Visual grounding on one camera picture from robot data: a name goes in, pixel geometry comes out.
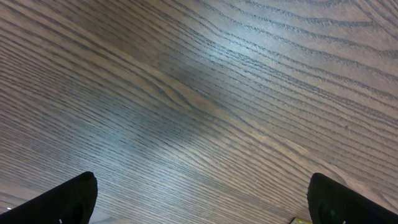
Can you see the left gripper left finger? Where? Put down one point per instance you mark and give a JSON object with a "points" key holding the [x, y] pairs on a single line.
{"points": [[71, 202]]}

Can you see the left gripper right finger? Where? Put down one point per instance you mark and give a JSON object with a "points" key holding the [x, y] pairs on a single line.
{"points": [[329, 202]]}

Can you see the yellow block top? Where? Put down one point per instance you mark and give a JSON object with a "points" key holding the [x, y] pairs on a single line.
{"points": [[299, 221]]}

